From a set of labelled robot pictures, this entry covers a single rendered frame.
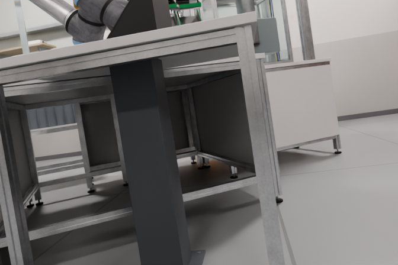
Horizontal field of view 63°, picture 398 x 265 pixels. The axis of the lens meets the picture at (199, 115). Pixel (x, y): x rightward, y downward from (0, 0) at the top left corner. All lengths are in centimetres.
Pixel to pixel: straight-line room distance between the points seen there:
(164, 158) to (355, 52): 497
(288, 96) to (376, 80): 326
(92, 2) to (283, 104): 191
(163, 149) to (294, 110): 185
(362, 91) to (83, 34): 502
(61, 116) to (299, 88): 241
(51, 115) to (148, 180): 261
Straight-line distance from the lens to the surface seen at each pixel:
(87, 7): 135
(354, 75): 585
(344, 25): 592
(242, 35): 94
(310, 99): 297
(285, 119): 282
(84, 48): 104
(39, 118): 374
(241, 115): 224
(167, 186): 121
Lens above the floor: 63
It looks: 2 degrees down
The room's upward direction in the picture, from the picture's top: 9 degrees counter-clockwise
